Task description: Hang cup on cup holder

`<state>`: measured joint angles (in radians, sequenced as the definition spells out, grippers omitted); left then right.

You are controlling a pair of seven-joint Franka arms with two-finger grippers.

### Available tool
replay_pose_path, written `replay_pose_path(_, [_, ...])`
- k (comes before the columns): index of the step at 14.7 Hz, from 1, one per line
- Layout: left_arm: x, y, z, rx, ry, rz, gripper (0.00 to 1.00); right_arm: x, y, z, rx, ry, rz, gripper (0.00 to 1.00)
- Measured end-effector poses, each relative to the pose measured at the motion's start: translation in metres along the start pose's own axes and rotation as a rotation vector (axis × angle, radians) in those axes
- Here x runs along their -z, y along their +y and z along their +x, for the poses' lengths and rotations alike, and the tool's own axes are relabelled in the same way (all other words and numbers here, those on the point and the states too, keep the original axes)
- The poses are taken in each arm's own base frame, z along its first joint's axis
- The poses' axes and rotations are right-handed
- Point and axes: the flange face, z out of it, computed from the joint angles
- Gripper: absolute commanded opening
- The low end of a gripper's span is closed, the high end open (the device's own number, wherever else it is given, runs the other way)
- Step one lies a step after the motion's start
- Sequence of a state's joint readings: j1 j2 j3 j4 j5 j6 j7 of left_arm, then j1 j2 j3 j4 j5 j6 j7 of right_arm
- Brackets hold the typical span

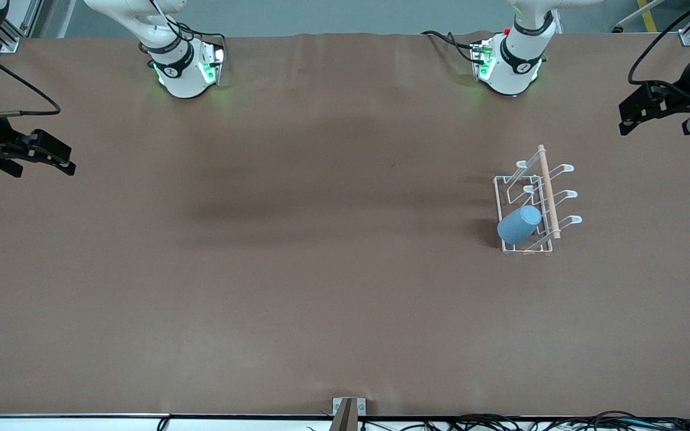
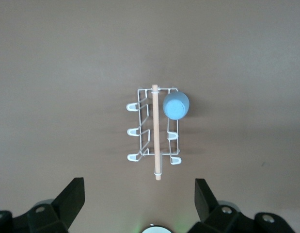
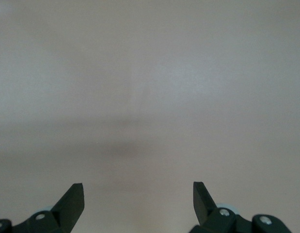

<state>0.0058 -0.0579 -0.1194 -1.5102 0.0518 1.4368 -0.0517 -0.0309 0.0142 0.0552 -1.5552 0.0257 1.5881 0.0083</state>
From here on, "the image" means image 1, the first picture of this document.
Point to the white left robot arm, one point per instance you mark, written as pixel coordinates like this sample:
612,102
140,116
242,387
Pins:
513,72

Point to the brown table cover sheet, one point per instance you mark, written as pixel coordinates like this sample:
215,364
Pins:
345,299

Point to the brown camera post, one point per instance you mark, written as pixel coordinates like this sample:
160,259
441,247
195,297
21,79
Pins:
345,419

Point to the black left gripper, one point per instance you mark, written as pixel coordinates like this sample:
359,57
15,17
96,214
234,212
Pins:
675,100

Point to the grey metal tube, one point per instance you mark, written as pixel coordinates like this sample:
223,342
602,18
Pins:
619,27

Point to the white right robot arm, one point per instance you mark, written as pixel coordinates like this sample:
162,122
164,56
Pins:
183,78

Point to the light blue plastic cup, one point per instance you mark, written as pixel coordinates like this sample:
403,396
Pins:
518,224

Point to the grey metal bracket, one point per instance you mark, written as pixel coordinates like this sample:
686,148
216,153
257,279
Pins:
362,407

